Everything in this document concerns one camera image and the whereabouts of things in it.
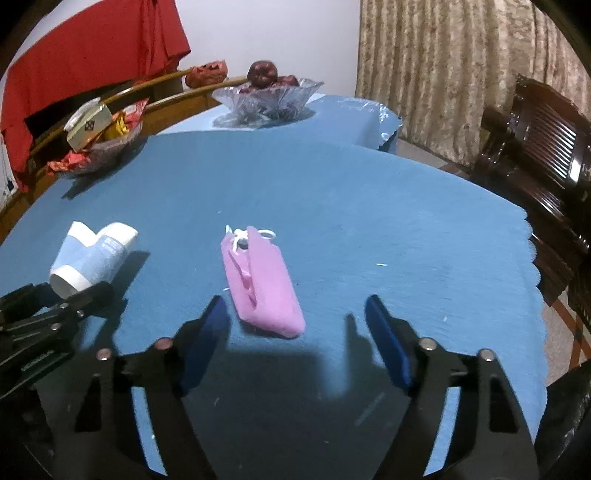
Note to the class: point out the red snack wrappers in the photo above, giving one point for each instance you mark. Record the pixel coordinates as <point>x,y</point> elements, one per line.
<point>123,121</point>

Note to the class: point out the glass snack dish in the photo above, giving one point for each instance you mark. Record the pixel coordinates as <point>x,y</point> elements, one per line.
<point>100,157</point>

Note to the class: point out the dark wooden armchair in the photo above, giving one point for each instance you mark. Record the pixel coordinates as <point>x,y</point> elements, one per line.
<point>537,156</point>

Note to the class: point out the dark red apple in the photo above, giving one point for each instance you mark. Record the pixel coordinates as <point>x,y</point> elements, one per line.
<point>263,74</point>

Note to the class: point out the red cloth cover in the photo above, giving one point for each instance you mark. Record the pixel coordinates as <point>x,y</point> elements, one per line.
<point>107,43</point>

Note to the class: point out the white blue paper cup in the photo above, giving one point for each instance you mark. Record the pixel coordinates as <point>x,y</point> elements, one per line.
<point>86,258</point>

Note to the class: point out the wooden sideboard cabinet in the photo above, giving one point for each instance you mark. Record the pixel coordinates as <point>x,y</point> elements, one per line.
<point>170,101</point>

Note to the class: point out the patterned beige curtain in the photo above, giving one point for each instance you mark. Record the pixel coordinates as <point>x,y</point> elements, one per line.
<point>439,64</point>

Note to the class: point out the blue tablecloth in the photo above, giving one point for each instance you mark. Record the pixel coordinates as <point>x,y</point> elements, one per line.
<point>451,258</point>

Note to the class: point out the glass fruit bowl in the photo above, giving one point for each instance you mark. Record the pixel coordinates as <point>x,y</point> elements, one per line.
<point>257,108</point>

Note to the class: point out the black lined trash bin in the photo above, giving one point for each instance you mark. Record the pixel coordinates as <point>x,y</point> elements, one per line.
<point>562,444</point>

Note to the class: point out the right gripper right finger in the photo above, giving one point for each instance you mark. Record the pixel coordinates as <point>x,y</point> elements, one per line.
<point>421,368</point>

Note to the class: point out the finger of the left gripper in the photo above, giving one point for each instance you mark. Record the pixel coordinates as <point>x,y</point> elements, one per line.
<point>74,308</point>
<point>25,301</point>

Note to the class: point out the small cream carton box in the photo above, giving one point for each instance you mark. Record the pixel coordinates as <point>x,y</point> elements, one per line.
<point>87,122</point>

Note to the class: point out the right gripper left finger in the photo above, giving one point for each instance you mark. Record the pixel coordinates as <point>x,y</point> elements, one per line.
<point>167,371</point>

